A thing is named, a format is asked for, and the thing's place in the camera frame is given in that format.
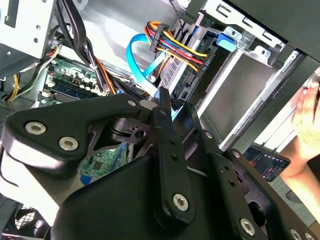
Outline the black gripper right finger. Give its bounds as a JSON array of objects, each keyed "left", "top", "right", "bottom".
[{"left": 186, "top": 102, "right": 320, "bottom": 240}]

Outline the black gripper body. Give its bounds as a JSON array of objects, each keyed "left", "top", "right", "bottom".
[{"left": 49, "top": 153, "right": 242, "bottom": 240}]

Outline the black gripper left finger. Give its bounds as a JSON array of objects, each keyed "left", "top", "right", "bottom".
[{"left": 0, "top": 86, "right": 198, "bottom": 228}]

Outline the blue data wire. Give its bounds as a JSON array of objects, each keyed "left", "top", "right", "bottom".
[{"left": 126, "top": 33, "right": 186, "bottom": 121}]

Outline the hard disk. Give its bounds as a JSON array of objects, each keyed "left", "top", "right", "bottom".
[{"left": 159, "top": 32, "right": 237, "bottom": 111}]

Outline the person's bare hand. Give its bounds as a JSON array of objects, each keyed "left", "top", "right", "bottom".
[{"left": 292, "top": 81, "right": 320, "bottom": 151}]

